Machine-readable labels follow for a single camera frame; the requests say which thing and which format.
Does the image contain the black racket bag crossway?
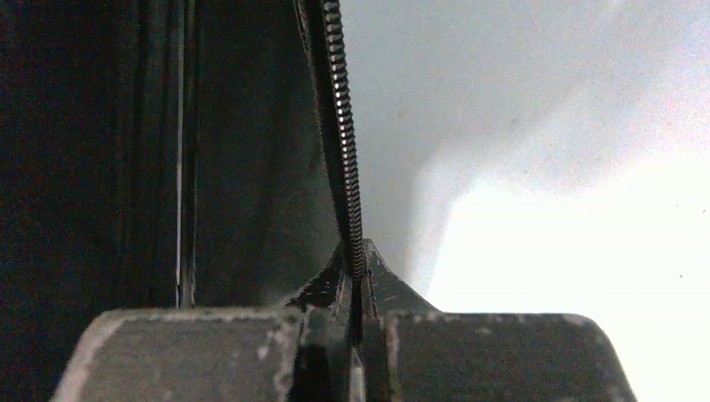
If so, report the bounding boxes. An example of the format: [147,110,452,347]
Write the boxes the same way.
[1,1,363,401]

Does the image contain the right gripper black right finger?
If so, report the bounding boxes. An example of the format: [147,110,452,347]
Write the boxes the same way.
[363,241,636,401]

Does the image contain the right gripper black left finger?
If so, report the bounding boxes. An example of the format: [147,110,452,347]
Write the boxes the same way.
[54,249,351,401]

